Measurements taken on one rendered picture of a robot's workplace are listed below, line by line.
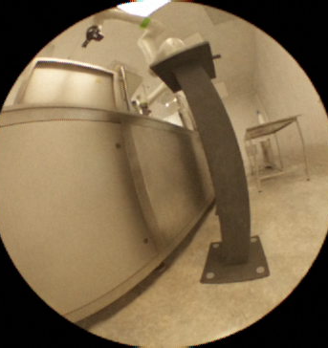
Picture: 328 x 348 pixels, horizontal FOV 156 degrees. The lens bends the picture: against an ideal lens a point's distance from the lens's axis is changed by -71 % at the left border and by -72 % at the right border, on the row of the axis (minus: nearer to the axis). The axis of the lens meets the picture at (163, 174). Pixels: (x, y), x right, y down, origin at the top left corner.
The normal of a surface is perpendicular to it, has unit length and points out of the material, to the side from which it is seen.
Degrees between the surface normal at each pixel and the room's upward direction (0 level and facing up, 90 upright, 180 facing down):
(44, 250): 90
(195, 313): 0
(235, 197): 90
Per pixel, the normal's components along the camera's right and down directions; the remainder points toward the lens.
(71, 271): 0.76, -0.20
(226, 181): -0.44, 0.13
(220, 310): -0.26, -0.97
